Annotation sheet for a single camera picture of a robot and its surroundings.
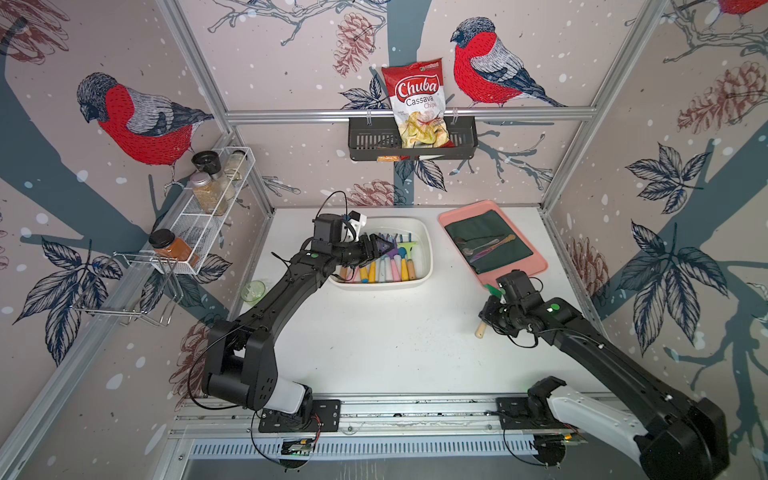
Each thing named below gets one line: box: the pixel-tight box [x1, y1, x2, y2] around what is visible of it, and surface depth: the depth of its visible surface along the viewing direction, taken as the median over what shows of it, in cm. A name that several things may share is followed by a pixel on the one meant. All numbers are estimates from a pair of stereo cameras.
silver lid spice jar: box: [190, 172, 228, 216], surface depth 74 cm
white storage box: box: [329, 217, 433, 290], surface depth 103 cm
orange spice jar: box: [148, 228, 192, 261], surface depth 62 cm
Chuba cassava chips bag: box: [381, 58, 454, 148], surface depth 85 cm
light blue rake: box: [379, 258, 386, 283], surface depth 102 cm
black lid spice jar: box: [191, 150, 223, 179], surface depth 75 cm
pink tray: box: [438, 200, 548, 287], surface depth 112 cm
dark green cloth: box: [444, 209, 534, 275], surface depth 113 cm
